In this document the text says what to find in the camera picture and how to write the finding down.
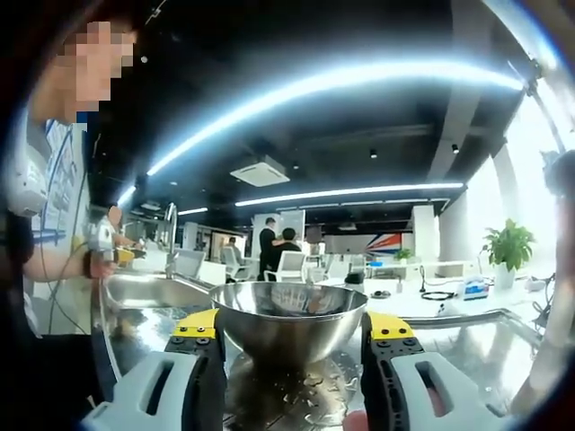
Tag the blue and white box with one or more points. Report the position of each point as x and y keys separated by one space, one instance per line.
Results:
x=476 y=289

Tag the person's white blue shirt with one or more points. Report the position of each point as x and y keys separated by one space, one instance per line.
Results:
x=54 y=202

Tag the person's right hand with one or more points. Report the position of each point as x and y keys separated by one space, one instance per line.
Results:
x=356 y=422

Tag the white office chair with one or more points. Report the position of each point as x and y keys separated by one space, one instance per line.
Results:
x=234 y=261
x=289 y=265

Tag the chrome kitchen faucet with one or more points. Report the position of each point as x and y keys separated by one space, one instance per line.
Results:
x=171 y=242

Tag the ceiling air conditioner unit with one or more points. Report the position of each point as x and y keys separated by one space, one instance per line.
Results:
x=260 y=171

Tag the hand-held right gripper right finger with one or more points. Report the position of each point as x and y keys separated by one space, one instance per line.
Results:
x=449 y=390

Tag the person's left hand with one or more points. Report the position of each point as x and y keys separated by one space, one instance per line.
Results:
x=101 y=268

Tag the large potted green plant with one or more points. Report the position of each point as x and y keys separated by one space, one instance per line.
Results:
x=510 y=249

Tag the black wristband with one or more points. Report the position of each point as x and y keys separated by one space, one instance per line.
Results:
x=87 y=265

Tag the long curved ceiling light strip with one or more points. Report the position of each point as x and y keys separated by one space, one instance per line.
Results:
x=314 y=85

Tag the red blue wall mural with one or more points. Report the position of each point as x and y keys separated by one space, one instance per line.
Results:
x=388 y=244

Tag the person's dark trousers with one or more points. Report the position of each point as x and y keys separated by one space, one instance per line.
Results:
x=45 y=381

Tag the small potted green plant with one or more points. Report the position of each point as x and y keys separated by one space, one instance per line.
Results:
x=403 y=256

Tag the white chest-worn device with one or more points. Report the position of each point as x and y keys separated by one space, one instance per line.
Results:
x=27 y=184

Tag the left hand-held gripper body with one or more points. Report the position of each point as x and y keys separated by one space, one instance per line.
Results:
x=102 y=238

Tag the stainless steel bowl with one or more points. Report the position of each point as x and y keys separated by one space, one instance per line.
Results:
x=287 y=328

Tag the stainless steel sink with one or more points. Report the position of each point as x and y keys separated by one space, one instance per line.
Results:
x=148 y=292

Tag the straight ceiling light strip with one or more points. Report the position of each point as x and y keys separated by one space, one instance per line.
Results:
x=350 y=194

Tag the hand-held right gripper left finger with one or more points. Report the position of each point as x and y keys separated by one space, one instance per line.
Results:
x=148 y=395

